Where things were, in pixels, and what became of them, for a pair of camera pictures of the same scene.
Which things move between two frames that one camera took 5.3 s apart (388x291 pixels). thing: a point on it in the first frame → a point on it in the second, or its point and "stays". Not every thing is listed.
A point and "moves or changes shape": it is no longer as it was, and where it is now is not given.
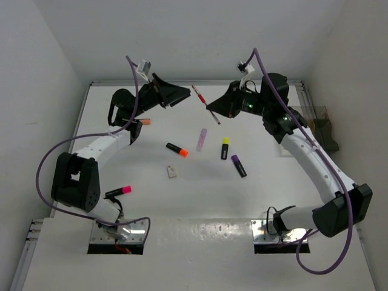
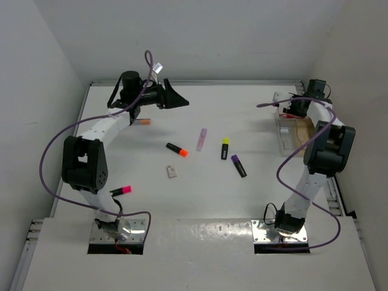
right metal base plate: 264,232 stays
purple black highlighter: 239,166 stays
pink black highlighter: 120,191 stays
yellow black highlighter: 225,148 stays
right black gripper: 227,104 → 291,110
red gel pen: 203,100 moves or changes shape
